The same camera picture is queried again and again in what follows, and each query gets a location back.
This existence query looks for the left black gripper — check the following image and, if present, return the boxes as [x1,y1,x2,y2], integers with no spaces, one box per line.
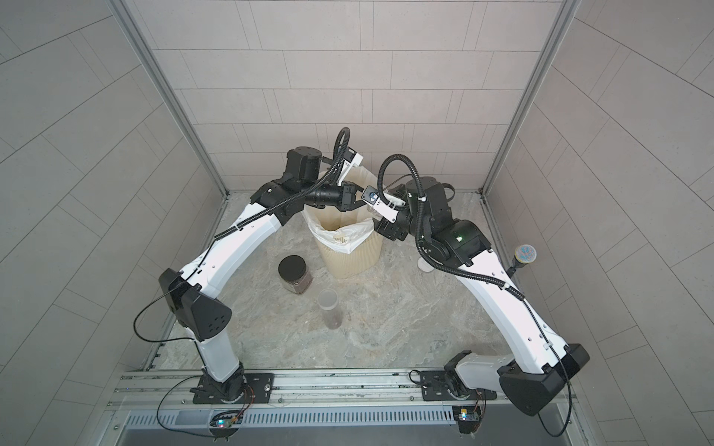
[297,179,375,213]

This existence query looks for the white jar lid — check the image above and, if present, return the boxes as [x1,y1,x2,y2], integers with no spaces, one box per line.
[418,258,435,273]

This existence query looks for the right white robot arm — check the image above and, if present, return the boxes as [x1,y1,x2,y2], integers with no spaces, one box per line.
[363,177,589,416]

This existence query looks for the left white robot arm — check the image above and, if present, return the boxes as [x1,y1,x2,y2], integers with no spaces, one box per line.
[159,147,363,385]

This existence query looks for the white trash bag liner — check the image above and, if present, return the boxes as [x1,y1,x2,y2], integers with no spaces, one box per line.
[302,206,382,255]

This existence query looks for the beige ribbed trash bin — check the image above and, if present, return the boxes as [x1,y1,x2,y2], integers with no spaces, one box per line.
[304,207,383,279]

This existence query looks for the black lid glass jar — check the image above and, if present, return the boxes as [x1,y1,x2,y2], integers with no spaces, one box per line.
[278,255,312,295]

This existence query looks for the small frosted lid jar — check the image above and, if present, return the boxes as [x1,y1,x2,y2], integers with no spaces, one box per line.
[317,289,343,330]

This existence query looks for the round knob on stalk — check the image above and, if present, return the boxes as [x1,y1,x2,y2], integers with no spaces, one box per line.
[506,245,537,278]

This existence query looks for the right circuit board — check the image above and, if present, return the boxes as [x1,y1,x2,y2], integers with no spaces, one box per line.
[452,405,483,435]

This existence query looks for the circuit board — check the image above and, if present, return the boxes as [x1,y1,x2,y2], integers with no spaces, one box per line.
[209,410,242,429]
[452,405,483,435]

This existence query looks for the left circuit board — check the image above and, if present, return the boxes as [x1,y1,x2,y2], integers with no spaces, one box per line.
[209,410,242,429]

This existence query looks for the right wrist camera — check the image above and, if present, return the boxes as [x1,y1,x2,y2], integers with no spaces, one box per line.
[362,186,405,223]

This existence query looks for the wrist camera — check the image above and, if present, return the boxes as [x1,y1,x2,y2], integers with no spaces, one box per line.
[362,186,405,223]
[340,148,364,175]

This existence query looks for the left black corrugated cable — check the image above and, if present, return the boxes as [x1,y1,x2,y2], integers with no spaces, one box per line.
[211,126,353,241]

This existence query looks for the black corrugated cable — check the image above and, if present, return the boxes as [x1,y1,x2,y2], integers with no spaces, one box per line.
[376,153,525,302]
[211,126,353,241]

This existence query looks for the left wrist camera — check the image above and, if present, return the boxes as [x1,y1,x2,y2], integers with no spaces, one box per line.
[340,148,364,175]

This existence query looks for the right black corrugated cable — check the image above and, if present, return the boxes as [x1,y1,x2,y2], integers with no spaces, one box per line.
[376,153,525,302]

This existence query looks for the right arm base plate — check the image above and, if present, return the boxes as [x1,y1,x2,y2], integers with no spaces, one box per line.
[409,370,498,401]

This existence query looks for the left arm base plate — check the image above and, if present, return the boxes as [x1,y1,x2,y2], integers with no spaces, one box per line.
[190,373,275,404]

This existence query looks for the aluminium mounting rail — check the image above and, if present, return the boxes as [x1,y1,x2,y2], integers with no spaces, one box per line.
[106,367,516,410]

